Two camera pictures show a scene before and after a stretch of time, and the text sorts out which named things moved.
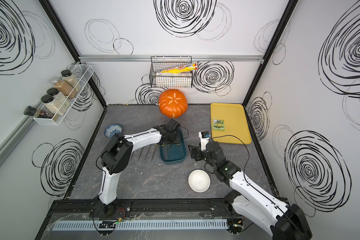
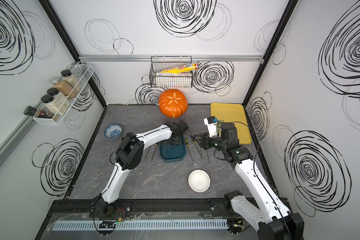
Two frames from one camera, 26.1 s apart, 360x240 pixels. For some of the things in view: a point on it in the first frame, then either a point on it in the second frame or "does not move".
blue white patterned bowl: (111, 130) does not move
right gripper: (196, 150) → (204, 142)
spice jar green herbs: (67, 76) does not move
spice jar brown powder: (64, 88) does not move
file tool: (153, 152) → (146, 155)
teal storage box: (173, 153) does not move
